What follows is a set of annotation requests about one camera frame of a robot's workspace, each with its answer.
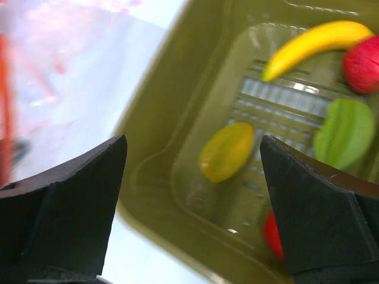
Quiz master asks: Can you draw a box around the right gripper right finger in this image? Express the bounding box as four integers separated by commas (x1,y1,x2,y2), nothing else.
260,135,378,277

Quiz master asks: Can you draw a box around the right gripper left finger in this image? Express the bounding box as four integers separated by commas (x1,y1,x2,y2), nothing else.
1,135,127,281

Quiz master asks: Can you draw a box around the green toy starfruit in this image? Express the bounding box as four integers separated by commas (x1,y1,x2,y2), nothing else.
313,98,376,170

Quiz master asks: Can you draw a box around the yellow toy starfruit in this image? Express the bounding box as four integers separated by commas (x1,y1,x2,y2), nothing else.
199,122,255,183

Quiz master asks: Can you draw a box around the clear zip bag orange zipper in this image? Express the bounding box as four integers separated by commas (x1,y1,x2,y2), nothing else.
1,1,172,181

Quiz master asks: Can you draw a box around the red toy tomato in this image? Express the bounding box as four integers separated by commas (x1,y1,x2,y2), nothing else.
263,211,284,261

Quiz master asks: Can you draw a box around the red toy apple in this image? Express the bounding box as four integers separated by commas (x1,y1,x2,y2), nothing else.
342,35,378,95

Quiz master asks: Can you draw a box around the yellow toy banana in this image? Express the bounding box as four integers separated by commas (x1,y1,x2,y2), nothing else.
261,20,374,82

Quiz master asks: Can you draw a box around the olive green plastic bin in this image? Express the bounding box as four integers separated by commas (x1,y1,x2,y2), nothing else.
118,1,378,283

